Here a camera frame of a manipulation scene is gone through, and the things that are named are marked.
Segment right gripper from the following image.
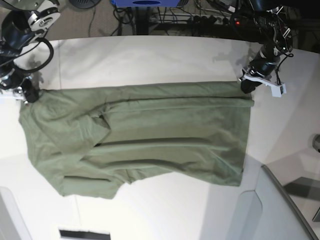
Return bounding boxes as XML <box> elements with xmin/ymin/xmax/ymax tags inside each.
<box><xmin>0</xmin><ymin>68</ymin><xmax>39</xmax><ymax>103</ymax></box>

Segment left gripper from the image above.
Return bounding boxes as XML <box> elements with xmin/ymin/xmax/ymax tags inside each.
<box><xmin>239</xmin><ymin>48</ymin><xmax>281</xmax><ymax>94</ymax></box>

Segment green t-shirt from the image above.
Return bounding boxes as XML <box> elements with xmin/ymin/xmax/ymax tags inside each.
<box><xmin>19</xmin><ymin>81</ymin><xmax>254</xmax><ymax>199</ymax></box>

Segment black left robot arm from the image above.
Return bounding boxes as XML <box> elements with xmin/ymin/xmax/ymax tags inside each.
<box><xmin>229</xmin><ymin>0</ymin><xmax>294</xmax><ymax>98</ymax></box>

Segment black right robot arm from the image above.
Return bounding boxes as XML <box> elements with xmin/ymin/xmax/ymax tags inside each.
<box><xmin>0</xmin><ymin>0</ymin><xmax>61</xmax><ymax>104</ymax></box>

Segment black power strip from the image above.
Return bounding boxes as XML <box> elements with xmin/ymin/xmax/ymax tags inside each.
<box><xmin>190</xmin><ymin>15</ymin><xmax>231</xmax><ymax>26</ymax></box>

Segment blue bin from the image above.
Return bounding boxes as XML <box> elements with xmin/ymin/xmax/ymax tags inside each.
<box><xmin>110</xmin><ymin>0</ymin><xmax>189</xmax><ymax>8</ymax></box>

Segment white label with black bar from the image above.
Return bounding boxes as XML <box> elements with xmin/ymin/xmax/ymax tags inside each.
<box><xmin>58</xmin><ymin>228</ymin><xmax>112</xmax><ymax>240</ymax></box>

